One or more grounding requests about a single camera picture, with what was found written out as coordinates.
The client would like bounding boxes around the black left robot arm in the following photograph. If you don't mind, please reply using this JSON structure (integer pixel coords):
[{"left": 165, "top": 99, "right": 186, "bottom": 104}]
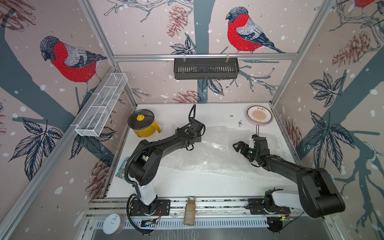
[{"left": 124, "top": 120, "right": 206, "bottom": 209}]

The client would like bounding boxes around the white wire mesh shelf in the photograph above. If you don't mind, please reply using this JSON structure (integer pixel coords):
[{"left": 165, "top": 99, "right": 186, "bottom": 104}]
[{"left": 75, "top": 73, "right": 128, "bottom": 137}]

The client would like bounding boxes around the patterned plate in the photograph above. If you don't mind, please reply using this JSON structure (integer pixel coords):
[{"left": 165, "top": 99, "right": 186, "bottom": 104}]
[{"left": 246, "top": 105, "right": 273, "bottom": 125}]

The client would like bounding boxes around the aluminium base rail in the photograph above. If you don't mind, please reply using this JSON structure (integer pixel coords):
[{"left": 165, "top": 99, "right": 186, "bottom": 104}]
[{"left": 86, "top": 196, "right": 334, "bottom": 230}]

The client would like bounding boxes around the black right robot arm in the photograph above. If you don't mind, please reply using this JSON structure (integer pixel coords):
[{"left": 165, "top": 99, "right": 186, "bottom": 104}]
[{"left": 233, "top": 134, "right": 346, "bottom": 218}]

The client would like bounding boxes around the yellow pot with black lid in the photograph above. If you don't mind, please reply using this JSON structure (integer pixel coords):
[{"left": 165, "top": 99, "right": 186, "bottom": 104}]
[{"left": 128, "top": 109, "right": 162, "bottom": 138}]

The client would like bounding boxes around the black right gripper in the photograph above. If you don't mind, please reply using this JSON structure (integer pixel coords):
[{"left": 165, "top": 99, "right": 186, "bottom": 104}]
[{"left": 233, "top": 140, "right": 260, "bottom": 162}]

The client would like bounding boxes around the black hanging wire basket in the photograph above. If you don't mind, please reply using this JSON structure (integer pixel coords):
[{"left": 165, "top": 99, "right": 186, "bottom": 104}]
[{"left": 174, "top": 58, "right": 240, "bottom": 80}]

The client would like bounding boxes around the green snack packet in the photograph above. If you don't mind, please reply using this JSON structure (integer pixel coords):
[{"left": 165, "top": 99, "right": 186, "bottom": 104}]
[{"left": 115, "top": 157, "right": 130, "bottom": 180}]

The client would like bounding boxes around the pink dinner plate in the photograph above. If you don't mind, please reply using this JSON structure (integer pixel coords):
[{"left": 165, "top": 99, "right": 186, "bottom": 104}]
[{"left": 247, "top": 120, "right": 272, "bottom": 126}]

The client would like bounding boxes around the spice jar with granules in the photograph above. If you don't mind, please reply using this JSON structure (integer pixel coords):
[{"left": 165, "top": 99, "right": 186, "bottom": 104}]
[{"left": 184, "top": 197, "right": 196, "bottom": 226}]

